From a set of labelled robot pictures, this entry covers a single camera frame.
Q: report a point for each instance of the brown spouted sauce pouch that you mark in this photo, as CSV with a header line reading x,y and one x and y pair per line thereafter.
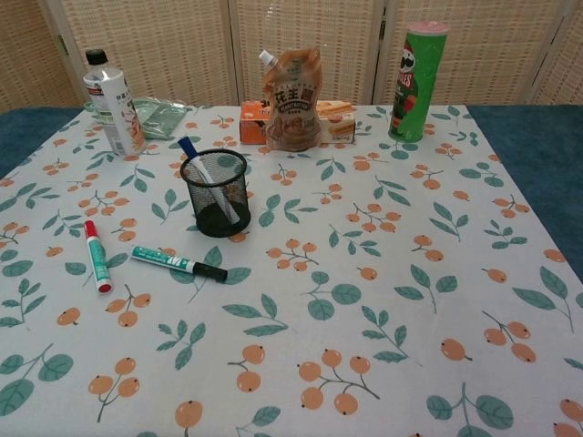
x,y
293,114

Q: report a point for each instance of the black mesh pen holder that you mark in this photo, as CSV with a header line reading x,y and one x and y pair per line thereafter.
x,y
230,216

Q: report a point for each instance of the woven folding screen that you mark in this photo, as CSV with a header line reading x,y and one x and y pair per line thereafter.
x,y
159,45

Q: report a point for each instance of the green marker with black cap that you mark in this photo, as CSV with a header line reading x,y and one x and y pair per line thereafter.
x,y
173,261

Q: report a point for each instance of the white marker with blue cap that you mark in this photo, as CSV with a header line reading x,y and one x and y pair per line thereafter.
x,y
187,146

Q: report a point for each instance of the green plastic packet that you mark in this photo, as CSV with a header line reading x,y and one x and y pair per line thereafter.
x,y
159,117

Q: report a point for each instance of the green chips can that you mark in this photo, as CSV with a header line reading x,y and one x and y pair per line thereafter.
x,y
416,91

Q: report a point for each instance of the white bottle with black cap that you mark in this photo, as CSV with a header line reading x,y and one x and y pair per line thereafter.
x,y
114,114

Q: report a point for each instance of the orange biscuit box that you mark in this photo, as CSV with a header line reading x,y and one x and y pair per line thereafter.
x,y
252,124

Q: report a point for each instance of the floral printed tablecloth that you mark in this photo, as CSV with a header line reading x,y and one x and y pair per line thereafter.
x,y
319,318

